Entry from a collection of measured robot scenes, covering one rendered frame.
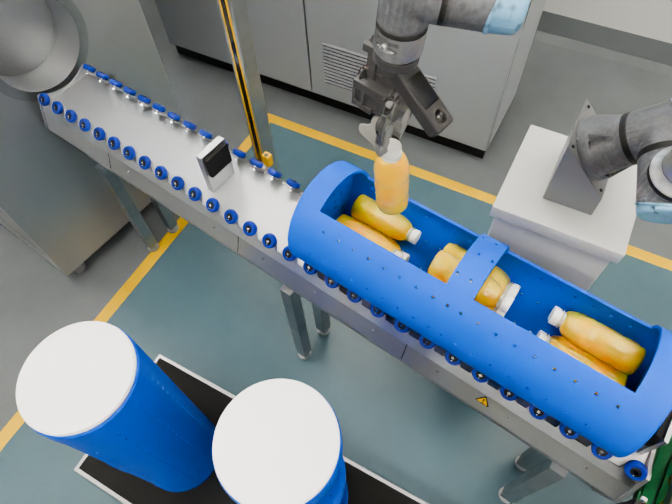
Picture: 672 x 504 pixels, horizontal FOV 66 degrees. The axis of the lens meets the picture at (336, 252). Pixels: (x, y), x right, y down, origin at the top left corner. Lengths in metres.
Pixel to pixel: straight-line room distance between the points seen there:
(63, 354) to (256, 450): 0.53
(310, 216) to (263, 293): 1.31
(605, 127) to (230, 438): 1.06
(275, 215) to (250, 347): 0.96
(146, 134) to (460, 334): 1.28
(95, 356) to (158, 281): 1.34
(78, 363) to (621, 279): 2.32
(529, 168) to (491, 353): 0.54
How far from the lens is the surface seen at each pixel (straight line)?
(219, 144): 1.61
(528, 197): 1.40
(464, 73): 2.68
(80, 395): 1.37
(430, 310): 1.16
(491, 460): 2.29
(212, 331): 2.48
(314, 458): 1.18
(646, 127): 1.27
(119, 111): 2.06
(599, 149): 1.29
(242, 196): 1.66
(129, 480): 2.23
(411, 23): 0.77
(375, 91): 0.86
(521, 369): 1.15
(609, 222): 1.42
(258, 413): 1.22
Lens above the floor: 2.20
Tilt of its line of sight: 58 degrees down
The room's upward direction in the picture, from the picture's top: 4 degrees counter-clockwise
